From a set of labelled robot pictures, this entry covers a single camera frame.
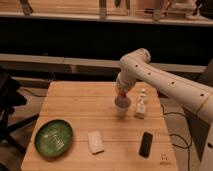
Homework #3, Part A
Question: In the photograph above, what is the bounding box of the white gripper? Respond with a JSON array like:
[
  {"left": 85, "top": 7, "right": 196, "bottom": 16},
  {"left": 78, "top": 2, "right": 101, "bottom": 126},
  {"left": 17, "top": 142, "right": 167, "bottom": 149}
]
[{"left": 116, "top": 73, "right": 136, "bottom": 96}]

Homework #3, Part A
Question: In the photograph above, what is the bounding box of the red pepper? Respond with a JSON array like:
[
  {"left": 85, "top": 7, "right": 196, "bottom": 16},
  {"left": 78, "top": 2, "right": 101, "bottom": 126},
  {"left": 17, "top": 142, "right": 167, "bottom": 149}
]
[{"left": 121, "top": 92, "right": 127, "bottom": 98}]

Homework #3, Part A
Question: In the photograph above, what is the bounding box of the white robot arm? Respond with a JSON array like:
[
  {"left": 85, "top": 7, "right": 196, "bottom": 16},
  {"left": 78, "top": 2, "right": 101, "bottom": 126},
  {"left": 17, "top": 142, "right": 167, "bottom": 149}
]
[{"left": 116, "top": 48, "right": 213, "bottom": 171}]

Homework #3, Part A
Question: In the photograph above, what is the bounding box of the small white plastic bottle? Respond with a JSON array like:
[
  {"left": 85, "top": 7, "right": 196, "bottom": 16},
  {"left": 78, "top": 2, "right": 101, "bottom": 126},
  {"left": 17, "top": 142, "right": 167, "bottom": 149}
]
[{"left": 135, "top": 89, "right": 148, "bottom": 119}]

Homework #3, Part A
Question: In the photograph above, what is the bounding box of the black phone-like device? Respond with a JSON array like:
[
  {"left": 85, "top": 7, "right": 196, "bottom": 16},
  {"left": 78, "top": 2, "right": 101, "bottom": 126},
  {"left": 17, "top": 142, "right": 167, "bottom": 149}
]
[{"left": 139, "top": 132, "right": 153, "bottom": 158}]

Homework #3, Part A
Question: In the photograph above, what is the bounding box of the white sponge block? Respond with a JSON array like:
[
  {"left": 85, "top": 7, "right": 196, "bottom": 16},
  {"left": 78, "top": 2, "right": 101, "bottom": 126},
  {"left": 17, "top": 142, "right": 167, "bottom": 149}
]
[{"left": 88, "top": 131, "right": 104, "bottom": 154}]

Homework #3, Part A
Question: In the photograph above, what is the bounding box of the green glass bowl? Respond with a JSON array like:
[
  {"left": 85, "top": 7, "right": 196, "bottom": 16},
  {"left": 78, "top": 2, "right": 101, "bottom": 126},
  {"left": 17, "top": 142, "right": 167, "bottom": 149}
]
[{"left": 34, "top": 119, "right": 73, "bottom": 158}]

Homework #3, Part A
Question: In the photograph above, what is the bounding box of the black office chair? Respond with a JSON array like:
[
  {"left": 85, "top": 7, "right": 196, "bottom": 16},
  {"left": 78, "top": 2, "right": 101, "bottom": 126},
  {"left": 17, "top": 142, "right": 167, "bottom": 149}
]
[{"left": 0, "top": 68, "right": 39, "bottom": 154}]

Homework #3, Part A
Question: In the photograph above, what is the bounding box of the black cable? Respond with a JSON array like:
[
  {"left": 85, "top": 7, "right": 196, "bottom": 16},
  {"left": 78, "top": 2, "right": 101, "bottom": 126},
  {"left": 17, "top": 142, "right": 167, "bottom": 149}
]
[{"left": 161, "top": 105, "right": 193, "bottom": 171}]

